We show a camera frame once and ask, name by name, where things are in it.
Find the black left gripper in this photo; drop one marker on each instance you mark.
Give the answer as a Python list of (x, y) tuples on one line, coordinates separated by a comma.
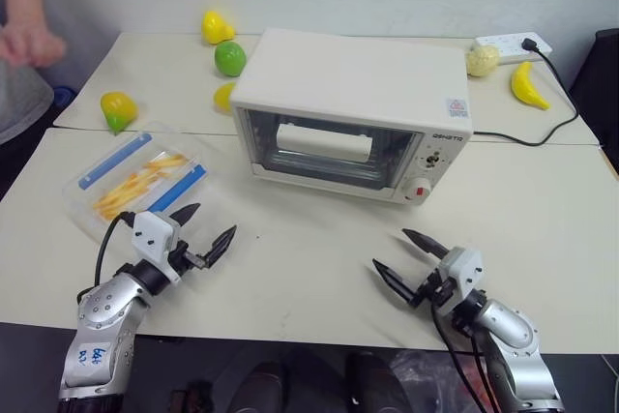
[(186, 258)]

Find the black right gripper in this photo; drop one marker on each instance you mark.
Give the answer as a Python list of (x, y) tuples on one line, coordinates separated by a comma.
[(430, 289)]

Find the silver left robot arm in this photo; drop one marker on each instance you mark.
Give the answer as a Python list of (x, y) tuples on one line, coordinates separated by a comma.
[(104, 316)]

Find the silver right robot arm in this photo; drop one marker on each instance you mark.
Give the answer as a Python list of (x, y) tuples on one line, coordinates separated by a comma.
[(512, 335)]

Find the white toaster oven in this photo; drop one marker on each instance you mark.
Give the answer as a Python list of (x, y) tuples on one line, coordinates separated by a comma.
[(353, 74)]

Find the person's bare hand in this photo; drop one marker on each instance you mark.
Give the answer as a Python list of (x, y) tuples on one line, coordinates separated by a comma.
[(29, 45)]

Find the yellow french fries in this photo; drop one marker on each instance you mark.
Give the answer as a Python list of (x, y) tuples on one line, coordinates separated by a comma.
[(130, 188)]

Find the clear blue-clipped plastic container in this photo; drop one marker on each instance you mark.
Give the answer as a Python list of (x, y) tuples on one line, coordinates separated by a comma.
[(116, 156)]

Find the yellow toy lemon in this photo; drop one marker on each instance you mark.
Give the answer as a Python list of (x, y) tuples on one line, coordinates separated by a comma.
[(224, 97)]

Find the yellow-green toy mango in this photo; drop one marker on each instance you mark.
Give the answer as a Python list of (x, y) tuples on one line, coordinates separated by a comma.
[(118, 110)]

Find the blue round object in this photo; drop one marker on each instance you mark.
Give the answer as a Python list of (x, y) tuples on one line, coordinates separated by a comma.
[(62, 96)]

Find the yellow toy bell pepper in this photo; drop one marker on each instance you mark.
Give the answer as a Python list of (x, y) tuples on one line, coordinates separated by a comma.
[(215, 28)]

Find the yellow toy banana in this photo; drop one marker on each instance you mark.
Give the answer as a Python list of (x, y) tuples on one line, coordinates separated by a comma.
[(527, 89)]

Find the white power strip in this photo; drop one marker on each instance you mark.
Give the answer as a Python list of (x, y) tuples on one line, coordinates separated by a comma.
[(505, 43)]

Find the black box-shaped object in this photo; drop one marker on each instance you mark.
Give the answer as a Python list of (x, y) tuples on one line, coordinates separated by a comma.
[(599, 79)]

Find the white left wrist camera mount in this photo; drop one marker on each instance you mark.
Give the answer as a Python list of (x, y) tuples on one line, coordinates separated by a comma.
[(152, 239)]

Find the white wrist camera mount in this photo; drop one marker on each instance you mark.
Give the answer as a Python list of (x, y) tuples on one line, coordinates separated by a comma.
[(152, 239), (462, 268)]

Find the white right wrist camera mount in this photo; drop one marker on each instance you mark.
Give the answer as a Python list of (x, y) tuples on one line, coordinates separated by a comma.
[(462, 268)]

